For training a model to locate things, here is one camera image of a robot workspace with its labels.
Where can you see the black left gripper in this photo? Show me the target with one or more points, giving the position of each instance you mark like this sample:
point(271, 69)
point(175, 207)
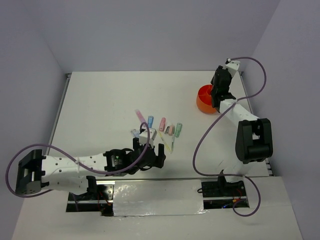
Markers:
point(159, 162)

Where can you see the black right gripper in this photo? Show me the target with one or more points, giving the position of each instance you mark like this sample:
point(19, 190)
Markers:
point(212, 80)

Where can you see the clear green pen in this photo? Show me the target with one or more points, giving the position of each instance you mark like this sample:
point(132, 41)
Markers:
point(172, 142)

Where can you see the clear yellow pen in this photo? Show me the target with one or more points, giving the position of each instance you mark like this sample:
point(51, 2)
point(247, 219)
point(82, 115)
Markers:
point(164, 142)

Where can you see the green correction tape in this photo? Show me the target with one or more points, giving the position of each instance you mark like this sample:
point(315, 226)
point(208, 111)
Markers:
point(178, 129)

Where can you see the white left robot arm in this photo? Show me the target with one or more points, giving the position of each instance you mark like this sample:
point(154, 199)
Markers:
point(38, 172)

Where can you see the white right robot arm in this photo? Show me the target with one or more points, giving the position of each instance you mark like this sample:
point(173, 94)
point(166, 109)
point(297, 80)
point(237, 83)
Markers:
point(253, 142)

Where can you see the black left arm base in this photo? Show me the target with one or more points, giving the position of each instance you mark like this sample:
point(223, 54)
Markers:
point(96, 198)

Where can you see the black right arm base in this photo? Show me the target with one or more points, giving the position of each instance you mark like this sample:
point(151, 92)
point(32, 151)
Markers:
point(221, 191)

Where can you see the orange round organizer container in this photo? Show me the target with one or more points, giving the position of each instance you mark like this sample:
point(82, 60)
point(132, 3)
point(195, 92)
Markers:
point(204, 100)

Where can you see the silver foil sheet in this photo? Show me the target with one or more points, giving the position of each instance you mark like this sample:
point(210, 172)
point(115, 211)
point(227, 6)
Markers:
point(157, 198)

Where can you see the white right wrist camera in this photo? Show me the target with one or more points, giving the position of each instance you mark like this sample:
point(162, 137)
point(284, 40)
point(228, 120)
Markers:
point(232, 66)

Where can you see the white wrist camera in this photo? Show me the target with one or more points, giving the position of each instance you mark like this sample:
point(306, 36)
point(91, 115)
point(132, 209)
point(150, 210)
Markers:
point(144, 138)
point(232, 66)

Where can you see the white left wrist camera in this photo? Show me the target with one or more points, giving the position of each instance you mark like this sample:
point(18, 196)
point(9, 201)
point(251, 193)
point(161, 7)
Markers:
point(144, 138)

